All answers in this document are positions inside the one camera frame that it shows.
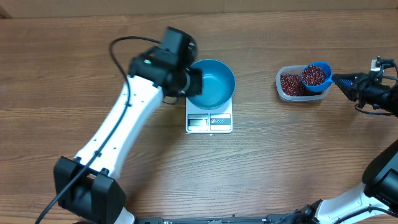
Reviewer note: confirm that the blue metal bowl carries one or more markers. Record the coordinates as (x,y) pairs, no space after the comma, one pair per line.
(219,84)

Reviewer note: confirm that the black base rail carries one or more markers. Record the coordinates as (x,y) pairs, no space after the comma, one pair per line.
(272,218)

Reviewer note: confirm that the white kitchen scale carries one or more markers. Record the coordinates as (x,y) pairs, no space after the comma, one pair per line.
(214,121)

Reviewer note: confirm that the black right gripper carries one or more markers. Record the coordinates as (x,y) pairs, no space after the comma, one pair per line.
(359,82)

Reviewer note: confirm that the blue plastic measuring scoop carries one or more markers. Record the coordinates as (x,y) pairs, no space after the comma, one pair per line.
(330,78)

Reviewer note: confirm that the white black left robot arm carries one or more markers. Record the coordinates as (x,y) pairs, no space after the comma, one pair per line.
(87,184)

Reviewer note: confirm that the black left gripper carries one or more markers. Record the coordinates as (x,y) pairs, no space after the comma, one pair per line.
(193,87)

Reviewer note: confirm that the clear plastic container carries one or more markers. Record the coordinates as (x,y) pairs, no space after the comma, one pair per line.
(295,69)

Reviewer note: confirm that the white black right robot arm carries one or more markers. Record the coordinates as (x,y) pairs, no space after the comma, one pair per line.
(377,193)

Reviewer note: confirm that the red beans in scoop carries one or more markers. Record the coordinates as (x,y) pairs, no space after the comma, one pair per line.
(313,75)

